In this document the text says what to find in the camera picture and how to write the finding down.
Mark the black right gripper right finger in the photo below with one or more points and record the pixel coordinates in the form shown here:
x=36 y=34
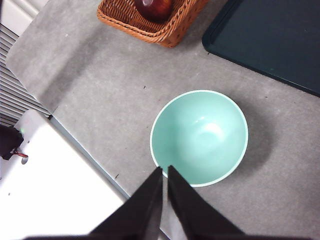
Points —
x=195 y=215

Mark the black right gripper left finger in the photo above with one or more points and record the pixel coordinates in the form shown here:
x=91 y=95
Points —
x=140 y=212

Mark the teal ribbed bowl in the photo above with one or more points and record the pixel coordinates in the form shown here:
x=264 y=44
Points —
x=200 y=140

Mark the dark purple plum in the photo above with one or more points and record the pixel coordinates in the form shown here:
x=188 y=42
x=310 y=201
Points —
x=155 y=12

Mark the grey ribbed panel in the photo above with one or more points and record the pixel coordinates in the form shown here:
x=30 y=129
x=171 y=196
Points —
x=15 y=82

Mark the brown wicker basket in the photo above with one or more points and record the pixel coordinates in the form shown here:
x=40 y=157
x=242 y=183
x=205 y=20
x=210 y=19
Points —
x=170 y=32

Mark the black rectangular tray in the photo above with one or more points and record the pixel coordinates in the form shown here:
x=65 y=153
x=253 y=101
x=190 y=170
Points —
x=270 y=37

